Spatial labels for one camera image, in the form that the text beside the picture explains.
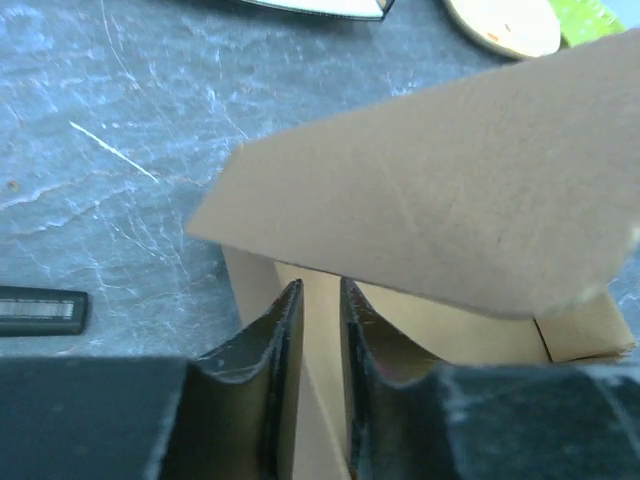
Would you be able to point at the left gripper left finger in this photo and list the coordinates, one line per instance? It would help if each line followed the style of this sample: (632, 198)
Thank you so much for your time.
(230, 414)

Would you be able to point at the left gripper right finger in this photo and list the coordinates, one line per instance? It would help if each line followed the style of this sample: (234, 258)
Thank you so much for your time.
(412, 415)

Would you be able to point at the brown cardboard box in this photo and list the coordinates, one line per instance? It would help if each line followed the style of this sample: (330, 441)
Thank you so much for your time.
(484, 218)

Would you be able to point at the pink black highlighter marker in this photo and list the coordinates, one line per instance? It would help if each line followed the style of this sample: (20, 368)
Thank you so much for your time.
(43, 312)

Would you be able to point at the beige floral plate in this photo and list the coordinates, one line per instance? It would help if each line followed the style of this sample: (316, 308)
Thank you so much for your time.
(517, 29)

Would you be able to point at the white square plate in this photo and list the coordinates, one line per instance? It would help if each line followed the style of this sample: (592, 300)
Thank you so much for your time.
(367, 10)

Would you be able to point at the green dotted plate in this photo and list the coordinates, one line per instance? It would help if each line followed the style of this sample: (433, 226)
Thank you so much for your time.
(584, 21)

